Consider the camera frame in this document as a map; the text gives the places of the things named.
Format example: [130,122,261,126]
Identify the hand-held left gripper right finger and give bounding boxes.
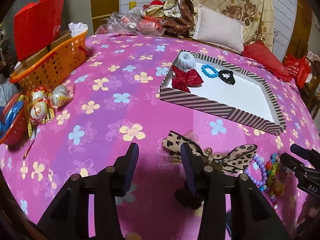
[180,142,292,240]

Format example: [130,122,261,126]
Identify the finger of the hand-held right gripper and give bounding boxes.
[290,143,320,162]
[279,152,309,174]

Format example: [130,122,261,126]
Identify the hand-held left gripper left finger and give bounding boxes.
[37,142,139,240]

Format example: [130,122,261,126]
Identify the colourful flower bracelet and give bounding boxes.
[264,154,287,197]

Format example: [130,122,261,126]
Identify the leopard print hair bow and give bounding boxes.
[162,130,258,174]

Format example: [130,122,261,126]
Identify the striped cardboard box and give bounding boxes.
[159,49,287,137]

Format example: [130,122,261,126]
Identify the red satin hair bow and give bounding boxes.
[171,65,204,93]

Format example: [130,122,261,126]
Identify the black scrunchie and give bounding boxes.
[218,69,237,85]

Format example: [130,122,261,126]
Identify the blue bead bracelet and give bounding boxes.
[201,64,219,78]

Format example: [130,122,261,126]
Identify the white fluffy scrunchie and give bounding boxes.
[175,51,197,70]

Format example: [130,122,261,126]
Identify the brown scrunchie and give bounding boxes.
[174,180,208,209]

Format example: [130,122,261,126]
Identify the pink floral bedsheet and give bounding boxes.
[0,32,320,240]

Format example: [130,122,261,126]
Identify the wooden rack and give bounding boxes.
[302,50,320,115]

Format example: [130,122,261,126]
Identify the red shopping bag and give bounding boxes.
[284,54,312,88]

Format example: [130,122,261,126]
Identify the red ruffled cushion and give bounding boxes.
[241,42,293,82]

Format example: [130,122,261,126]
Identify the text print wrapped egg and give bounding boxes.
[51,84,75,108]

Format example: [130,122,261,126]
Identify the red pencil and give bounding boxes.
[23,140,35,160]

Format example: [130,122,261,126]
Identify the wrapped decorated eggs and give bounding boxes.
[19,94,57,140]

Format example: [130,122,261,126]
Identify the foil wrapped egg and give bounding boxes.
[29,101,50,123]
[30,86,48,103]

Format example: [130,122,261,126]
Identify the red bowl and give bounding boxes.
[0,97,30,146]

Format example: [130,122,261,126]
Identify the brown wooden wardrobe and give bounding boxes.
[285,0,313,60]

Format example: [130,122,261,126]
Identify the orange plastic basket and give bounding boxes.
[10,30,89,92]

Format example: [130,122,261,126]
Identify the blue foil wrapper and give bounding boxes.
[0,102,22,135]

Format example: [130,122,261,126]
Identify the red plastic packets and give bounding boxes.
[136,16,165,37]

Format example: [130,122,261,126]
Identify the white pillow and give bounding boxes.
[192,4,247,54]

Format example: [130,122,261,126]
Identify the clear plastic bag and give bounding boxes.
[106,7,145,34]

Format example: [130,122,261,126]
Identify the brown cardboard box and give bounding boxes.
[14,30,73,70]

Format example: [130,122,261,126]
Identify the white crumpled tissue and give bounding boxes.
[68,22,88,37]

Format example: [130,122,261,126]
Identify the brown floral quilt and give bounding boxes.
[162,0,200,38]

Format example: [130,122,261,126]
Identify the cream floral quilt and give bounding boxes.
[167,0,274,53]

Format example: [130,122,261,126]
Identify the plush toy with red hat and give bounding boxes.
[143,0,167,18]

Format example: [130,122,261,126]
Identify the brown wooden door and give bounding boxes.
[91,0,120,34]

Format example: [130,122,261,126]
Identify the red paper bag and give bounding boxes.
[14,0,65,62]

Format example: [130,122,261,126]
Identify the purple bead bracelet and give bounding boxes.
[244,154,269,192]

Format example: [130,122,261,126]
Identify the multicolour round bead bracelet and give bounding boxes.
[269,190,279,209]

